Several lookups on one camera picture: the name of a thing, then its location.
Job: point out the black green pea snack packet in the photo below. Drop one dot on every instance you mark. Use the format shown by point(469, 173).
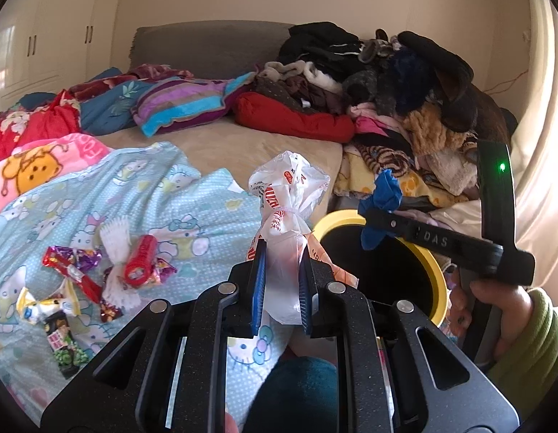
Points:
point(65, 350)

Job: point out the pink cartoon bear blanket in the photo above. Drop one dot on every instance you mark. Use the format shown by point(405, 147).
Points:
point(42, 161)

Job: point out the yellow rimmed black trash bin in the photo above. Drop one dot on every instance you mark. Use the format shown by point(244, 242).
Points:
point(394, 270)

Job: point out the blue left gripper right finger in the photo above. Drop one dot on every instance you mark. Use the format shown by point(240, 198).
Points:
point(305, 293)

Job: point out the white wardrobe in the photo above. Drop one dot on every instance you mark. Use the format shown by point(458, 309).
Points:
point(48, 45)

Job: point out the cream curtain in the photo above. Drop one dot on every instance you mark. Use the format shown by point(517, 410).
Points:
point(512, 45)

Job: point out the white printed plastic bag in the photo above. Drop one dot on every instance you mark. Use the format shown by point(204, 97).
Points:
point(289, 188)

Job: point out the red pillow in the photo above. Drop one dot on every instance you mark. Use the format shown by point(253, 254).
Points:
point(259, 112)

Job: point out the person's right hand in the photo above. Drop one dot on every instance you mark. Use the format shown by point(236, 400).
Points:
point(514, 303)

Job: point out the yellow white snack bag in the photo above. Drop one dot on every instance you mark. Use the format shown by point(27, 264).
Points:
point(36, 311)

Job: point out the red floral blanket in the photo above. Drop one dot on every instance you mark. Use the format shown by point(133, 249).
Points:
point(20, 127)

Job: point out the beige bed sheet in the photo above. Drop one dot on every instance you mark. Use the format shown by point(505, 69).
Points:
point(225, 144)

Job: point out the pile of dark clothes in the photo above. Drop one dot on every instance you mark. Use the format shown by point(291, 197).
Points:
point(398, 75)

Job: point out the blue floral blanket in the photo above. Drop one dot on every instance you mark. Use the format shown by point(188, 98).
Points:
point(106, 104)

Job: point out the green sleeve forearm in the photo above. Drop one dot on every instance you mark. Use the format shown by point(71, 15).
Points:
point(527, 371)

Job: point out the brown candy bar wrapper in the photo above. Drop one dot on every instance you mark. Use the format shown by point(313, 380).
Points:
point(109, 312)

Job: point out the red shiny small wrapper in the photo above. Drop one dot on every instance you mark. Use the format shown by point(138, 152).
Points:
point(139, 265)

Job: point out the blue plastic scrap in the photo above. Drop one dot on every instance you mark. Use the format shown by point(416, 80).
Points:
point(386, 197)

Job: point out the grey bed headboard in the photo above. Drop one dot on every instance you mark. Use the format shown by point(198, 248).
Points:
point(209, 49)

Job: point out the striped purple blue pillow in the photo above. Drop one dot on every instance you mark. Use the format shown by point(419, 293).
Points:
point(178, 103)

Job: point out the orange purple snack wrapper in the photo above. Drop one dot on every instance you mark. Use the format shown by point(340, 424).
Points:
point(161, 271)

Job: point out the light blue Hello Kitty quilt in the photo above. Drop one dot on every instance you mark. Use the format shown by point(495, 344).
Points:
point(140, 224)

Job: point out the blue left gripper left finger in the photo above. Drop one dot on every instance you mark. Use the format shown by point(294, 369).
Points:
point(256, 287)

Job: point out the red snack wrapper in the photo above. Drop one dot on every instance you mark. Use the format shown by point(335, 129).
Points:
point(89, 287)

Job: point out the purple foil candy wrapper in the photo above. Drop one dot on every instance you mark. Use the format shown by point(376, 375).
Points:
point(84, 259)

